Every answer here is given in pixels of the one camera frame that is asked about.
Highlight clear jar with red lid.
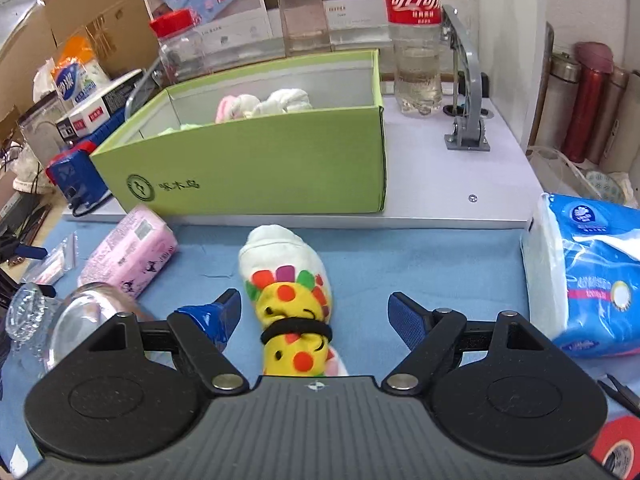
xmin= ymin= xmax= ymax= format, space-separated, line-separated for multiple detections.
xmin=150 ymin=9 xmax=211 ymax=86

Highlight pink tissue packet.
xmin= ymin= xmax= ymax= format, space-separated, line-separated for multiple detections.
xmin=77 ymin=204 xmax=179 ymax=301

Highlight silver thermos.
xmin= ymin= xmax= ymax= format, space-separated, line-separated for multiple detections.
xmin=535 ymin=51 xmax=581 ymax=148

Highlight blue tissue pack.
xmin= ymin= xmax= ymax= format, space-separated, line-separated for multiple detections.
xmin=520 ymin=192 xmax=640 ymax=358

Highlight red tape roll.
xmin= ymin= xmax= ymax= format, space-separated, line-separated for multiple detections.
xmin=587 ymin=412 xmax=640 ymax=480

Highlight small clear plastic bag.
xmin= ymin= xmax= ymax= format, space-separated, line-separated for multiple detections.
xmin=22 ymin=232 xmax=78 ymax=286

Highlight clear plastic container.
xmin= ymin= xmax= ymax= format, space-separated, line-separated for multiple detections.
xmin=17 ymin=92 xmax=68 ymax=153

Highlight blue and white bag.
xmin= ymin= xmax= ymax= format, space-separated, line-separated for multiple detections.
xmin=47 ymin=35 xmax=111 ymax=106

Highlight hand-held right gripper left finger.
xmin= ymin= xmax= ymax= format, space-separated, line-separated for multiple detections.
xmin=89 ymin=287 xmax=250 ymax=395

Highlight white sock with yellow print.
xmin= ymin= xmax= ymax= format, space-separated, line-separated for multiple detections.
xmin=237 ymin=225 xmax=348 ymax=378

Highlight green cardboard box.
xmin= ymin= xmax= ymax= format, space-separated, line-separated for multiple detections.
xmin=89 ymin=49 xmax=387 ymax=216

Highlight brown cardboard box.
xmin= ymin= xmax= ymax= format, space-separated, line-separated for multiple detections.
xmin=0 ymin=0 xmax=161 ymax=131

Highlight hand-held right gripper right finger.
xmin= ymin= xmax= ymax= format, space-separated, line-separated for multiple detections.
xmin=381 ymin=290 xmax=553 ymax=395

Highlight clear bottle with red label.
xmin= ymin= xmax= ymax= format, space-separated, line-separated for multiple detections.
xmin=382 ymin=0 xmax=445 ymax=118

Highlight pink and white sock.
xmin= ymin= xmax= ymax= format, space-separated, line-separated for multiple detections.
xmin=215 ymin=94 xmax=261 ymax=123

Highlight beige thermos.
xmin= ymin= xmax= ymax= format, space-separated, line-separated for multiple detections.
xmin=600 ymin=70 xmax=640 ymax=176
xmin=587 ymin=65 xmax=630 ymax=163

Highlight white box with red labels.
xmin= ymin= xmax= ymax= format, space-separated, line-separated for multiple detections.
xmin=54 ymin=69 xmax=146 ymax=138

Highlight black tweezers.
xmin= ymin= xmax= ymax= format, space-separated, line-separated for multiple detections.
xmin=597 ymin=372 xmax=640 ymax=418

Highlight cut crystal glass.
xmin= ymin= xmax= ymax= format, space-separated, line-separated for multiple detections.
xmin=5 ymin=282 xmax=61 ymax=361

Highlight clear glass jar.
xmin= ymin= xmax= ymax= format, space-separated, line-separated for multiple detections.
xmin=45 ymin=282 xmax=151 ymax=371

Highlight white patterned bowl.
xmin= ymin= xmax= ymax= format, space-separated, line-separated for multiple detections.
xmin=582 ymin=170 xmax=638 ymax=206

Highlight blue plastic tool case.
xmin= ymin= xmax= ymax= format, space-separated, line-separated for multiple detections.
xmin=46 ymin=141 xmax=116 ymax=211

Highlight blue printed blanket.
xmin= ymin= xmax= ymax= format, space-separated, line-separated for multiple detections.
xmin=0 ymin=220 xmax=640 ymax=476

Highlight red thermos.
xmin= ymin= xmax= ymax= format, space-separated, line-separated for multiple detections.
xmin=560 ymin=41 xmax=613 ymax=163

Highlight clear jar with pink lid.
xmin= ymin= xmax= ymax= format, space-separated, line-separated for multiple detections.
xmin=272 ymin=0 xmax=333 ymax=58

